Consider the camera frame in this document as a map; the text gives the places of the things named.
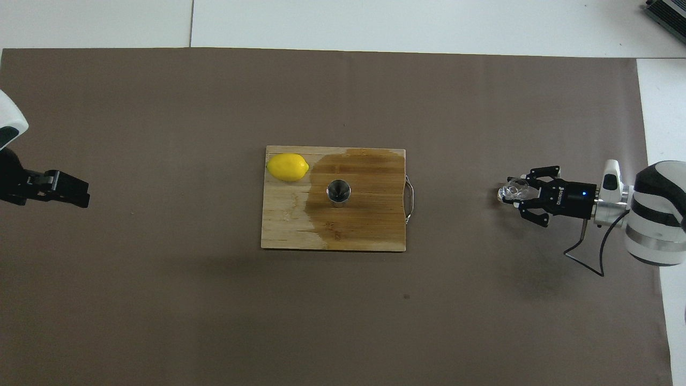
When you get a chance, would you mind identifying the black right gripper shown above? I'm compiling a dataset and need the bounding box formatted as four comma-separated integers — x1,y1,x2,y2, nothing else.
508,165,596,229

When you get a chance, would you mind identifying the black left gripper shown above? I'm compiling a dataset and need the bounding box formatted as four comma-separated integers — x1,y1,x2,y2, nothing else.
0,147,91,209

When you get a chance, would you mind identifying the small clear glass cup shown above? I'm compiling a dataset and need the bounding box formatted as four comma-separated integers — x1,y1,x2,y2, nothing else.
497,177,531,204

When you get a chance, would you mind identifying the steel double jigger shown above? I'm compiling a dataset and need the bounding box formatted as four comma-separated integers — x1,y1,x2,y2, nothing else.
326,180,353,209

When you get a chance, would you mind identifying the wooden cutting board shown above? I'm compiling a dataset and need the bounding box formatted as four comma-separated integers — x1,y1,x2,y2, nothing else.
260,145,416,253

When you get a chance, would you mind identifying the yellow lemon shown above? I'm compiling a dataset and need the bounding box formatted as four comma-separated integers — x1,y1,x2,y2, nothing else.
266,153,310,183

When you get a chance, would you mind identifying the grey metal device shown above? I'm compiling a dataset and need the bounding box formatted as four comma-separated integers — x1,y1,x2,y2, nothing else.
645,0,686,44

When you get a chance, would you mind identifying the brown table mat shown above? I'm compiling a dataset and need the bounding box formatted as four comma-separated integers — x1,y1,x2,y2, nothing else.
0,47,673,386

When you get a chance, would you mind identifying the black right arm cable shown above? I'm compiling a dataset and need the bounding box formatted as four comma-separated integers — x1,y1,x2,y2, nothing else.
563,209,630,278

